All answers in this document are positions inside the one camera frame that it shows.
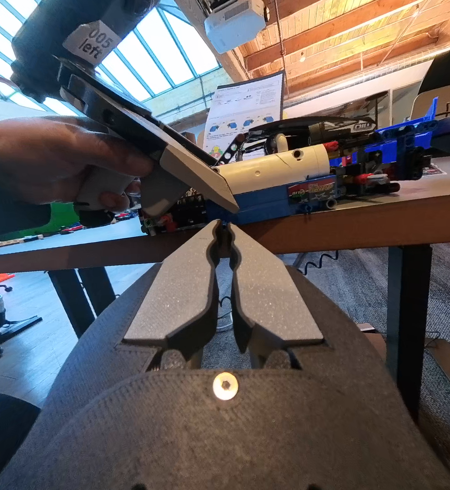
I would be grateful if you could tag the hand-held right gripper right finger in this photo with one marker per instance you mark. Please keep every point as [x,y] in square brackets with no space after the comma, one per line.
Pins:
[274,302]

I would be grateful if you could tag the person's leg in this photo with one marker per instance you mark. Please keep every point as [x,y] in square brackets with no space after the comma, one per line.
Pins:
[3,440]

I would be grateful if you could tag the black floor lamp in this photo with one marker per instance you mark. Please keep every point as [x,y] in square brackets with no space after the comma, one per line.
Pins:
[376,103]

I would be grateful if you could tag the black desk leg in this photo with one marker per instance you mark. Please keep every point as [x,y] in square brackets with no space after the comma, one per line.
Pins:
[408,325]
[75,298]

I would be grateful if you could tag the brown cardboard box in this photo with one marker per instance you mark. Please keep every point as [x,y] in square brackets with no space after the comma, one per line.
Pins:
[447,367]
[372,340]

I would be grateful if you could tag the green plastic bin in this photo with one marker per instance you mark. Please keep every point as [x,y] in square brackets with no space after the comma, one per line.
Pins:
[62,218]

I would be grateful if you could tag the row of toy brick pieces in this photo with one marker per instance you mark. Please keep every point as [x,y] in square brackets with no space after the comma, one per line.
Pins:
[72,227]

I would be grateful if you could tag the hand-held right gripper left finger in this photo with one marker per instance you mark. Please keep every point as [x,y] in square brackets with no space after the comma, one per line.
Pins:
[171,302]

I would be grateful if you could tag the printed instruction sheet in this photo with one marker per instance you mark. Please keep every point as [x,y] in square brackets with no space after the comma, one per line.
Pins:
[248,111]

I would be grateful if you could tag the person's left hand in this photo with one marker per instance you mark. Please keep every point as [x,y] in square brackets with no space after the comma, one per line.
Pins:
[37,153]

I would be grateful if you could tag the white ceiling projector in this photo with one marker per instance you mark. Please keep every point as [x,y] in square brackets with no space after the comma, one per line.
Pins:
[232,23]

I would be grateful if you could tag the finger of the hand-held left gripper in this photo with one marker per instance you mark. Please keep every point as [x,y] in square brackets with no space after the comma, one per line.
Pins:
[194,147]
[202,180]

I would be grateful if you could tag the toy brick car model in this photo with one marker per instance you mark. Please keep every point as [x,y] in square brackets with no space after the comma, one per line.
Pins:
[278,176]

